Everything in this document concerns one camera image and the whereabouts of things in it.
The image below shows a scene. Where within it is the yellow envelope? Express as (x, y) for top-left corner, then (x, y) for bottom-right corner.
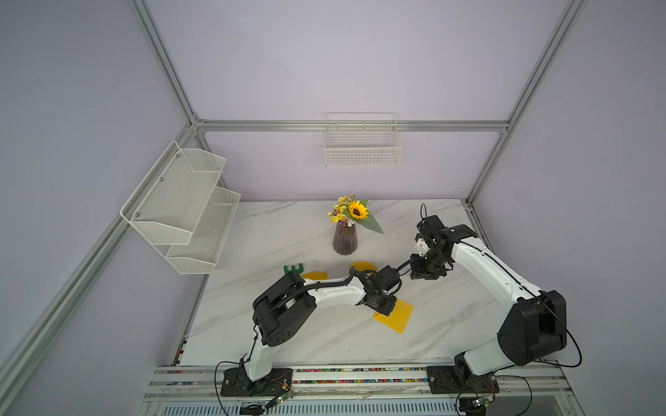
(373, 299), (414, 334)
(302, 271), (329, 281)
(350, 261), (377, 273)

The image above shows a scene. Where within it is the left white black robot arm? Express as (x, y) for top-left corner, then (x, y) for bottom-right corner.
(241, 266), (402, 382)

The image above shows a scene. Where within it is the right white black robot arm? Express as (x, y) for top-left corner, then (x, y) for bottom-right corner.
(410, 215), (568, 379)

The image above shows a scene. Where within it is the brown ribbed vase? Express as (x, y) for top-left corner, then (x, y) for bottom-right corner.
(332, 222), (358, 256)

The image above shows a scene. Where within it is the sunflower bouquet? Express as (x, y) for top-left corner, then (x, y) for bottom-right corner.
(327, 194), (384, 234)

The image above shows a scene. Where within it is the white two-tier mesh shelf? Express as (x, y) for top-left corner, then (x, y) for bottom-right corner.
(120, 141), (241, 275)

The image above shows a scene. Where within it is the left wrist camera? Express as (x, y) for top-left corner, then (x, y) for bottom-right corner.
(372, 266), (402, 291)

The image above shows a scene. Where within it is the green toy rake wooden handle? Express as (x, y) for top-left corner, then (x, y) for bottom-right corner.
(284, 263), (305, 275)

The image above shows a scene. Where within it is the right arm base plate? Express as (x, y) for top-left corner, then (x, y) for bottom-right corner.
(426, 366), (499, 395)

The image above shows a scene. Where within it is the white wire wall basket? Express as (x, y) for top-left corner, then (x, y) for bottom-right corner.
(324, 112), (402, 167)

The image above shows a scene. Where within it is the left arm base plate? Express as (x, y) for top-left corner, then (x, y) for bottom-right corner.
(220, 369), (293, 397)

